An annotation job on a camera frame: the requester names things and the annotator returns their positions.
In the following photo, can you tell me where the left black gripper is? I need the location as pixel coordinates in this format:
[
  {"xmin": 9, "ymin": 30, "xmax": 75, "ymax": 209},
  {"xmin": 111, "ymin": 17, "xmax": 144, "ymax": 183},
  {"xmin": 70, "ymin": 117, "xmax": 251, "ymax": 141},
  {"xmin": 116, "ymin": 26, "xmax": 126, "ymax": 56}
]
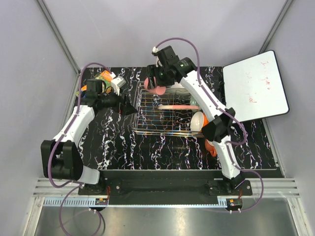
[{"xmin": 98, "ymin": 86, "xmax": 137, "ymax": 116}]

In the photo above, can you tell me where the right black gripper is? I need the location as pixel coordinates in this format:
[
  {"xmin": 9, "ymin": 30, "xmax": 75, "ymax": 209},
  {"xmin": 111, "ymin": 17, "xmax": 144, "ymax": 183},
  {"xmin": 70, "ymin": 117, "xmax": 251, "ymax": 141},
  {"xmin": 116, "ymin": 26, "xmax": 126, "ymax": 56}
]
[{"xmin": 146, "ymin": 63, "xmax": 174, "ymax": 89}]

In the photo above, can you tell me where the pink plastic cup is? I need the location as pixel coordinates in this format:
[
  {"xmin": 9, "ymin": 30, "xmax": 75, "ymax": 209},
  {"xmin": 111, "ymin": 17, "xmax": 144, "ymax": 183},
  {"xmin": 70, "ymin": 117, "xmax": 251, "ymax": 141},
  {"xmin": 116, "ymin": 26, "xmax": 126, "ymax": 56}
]
[{"xmin": 144, "ymin": 77, "xmax": 166, "ymax": 95}]

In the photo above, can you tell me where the pink beige plate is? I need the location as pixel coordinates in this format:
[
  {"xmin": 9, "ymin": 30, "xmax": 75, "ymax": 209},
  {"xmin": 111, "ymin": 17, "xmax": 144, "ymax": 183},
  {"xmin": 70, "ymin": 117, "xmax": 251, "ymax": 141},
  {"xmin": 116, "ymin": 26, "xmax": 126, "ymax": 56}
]
[{"xmin": 158, "ymin": 105, "xmax": 200, "ymax": 111}]

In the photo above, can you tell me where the wire dish rack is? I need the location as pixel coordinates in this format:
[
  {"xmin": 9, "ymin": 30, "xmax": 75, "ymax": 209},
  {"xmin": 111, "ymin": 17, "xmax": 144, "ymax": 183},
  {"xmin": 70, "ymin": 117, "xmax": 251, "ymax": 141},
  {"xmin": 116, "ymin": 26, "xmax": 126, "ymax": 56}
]
[{"xmin": 131, "ymin": 82, "xmax": 203, "ymax": 137}]

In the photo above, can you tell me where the white orange bowl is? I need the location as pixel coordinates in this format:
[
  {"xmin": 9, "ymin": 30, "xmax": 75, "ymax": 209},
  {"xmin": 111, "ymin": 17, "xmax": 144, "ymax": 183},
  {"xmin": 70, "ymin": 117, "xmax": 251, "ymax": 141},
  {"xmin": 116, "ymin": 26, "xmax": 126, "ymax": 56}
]
[{"xmin": 190, "ymin": 112, "xmax": 209, "ymax": 132}]

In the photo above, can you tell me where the white scalloped plate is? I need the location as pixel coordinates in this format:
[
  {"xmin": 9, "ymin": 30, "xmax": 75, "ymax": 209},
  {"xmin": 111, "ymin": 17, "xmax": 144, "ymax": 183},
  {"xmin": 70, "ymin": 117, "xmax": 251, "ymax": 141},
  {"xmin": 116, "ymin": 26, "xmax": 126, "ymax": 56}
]
[{"xmin": 169, "ymin": 82, "xmax": 184, "ymax": 89}]

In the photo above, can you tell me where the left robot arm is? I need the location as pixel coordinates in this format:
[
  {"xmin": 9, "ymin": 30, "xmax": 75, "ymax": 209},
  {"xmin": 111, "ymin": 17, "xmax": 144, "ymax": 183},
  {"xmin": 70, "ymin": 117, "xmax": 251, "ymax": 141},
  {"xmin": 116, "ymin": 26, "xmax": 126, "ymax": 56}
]
[{"xmin": 40, "ymin": 76, "xmax": 137, "ymax": 195}]

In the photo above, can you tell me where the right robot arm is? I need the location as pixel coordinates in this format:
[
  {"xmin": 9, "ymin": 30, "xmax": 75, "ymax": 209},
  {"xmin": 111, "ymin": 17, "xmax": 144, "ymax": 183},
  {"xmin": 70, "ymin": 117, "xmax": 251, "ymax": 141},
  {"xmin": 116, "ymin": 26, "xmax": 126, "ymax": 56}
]
[{"xmin": 147, "ymin": 46, "xmax": 245, "ymax": 195}]

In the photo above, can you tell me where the orange book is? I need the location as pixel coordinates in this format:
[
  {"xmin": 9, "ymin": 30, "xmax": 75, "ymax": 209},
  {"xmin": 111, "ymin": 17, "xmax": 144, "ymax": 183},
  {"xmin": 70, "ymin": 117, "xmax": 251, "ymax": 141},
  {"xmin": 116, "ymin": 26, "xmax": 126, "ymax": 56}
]
[{"xmin": 94, "ymin": 70, "xmax": 116, "ymax": 93}]

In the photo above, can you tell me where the orange mug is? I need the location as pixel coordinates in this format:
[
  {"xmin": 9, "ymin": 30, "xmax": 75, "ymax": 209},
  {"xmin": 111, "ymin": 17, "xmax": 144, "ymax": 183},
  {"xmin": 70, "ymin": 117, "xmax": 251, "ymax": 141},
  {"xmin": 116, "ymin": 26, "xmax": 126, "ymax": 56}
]
[{"xmin": 205, "ymin": 139, "xmax": 217, "ymax": 157}]

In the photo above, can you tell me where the white board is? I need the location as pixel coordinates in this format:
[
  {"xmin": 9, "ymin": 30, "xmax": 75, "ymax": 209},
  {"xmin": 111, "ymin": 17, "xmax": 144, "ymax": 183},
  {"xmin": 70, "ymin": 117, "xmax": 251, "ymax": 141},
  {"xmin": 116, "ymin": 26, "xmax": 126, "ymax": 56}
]
[{"xmin": 222, "ymin": 50, "xmax": 290, "ymax": 122}]

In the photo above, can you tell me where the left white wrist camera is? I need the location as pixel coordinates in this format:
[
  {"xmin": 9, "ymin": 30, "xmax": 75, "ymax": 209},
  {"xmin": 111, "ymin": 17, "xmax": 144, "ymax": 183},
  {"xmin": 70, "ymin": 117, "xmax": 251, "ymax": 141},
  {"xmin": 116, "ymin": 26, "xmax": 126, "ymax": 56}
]
[{"xmin": 110, "ymin": 72, "xmax": 126, "ymax": 95}]

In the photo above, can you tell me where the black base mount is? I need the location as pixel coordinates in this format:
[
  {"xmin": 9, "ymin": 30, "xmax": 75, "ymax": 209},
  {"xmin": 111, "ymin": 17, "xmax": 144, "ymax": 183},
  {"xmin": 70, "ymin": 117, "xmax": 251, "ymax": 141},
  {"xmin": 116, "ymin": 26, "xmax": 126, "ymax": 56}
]
[{"xmin": 48, "ymin": 169, "xmax": 286, "ymax": 206}]

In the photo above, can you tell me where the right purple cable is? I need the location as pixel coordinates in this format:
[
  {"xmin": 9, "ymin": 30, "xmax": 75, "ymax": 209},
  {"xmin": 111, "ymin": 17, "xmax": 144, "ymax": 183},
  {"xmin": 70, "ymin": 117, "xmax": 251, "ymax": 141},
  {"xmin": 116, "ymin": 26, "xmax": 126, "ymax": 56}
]
[{"xmin": 152, "ymin": 37, "xmax": 264, "ymax": 213}]

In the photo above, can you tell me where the purple cable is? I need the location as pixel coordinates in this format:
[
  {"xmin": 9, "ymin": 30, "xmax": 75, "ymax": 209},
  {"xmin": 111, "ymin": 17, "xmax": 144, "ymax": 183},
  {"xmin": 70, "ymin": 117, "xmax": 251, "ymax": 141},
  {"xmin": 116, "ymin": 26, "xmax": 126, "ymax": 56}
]
[
  {"xmin": 152, "ymin": 37, "xmax": 264, "ymax": 213},
  {"xmin": 48, "ymin": 61, "xmax": 116, "ymax": 236}
]

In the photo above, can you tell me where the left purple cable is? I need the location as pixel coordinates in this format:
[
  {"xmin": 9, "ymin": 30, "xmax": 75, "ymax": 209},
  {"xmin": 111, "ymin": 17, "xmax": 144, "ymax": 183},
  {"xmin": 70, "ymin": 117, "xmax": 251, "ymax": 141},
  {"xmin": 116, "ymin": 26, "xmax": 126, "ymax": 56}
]
[{"xmin": 48, "ymin": 61, "xmax": 116, "ymax": 236}]

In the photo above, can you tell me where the aluminium rail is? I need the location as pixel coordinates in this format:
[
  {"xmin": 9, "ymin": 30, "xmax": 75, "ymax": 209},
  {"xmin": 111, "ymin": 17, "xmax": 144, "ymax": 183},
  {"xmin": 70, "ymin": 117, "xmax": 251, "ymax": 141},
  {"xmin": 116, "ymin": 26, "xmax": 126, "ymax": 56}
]
[{"xmin": 33, "ymin": 178, "xmax": 300, "ymax": 208}]

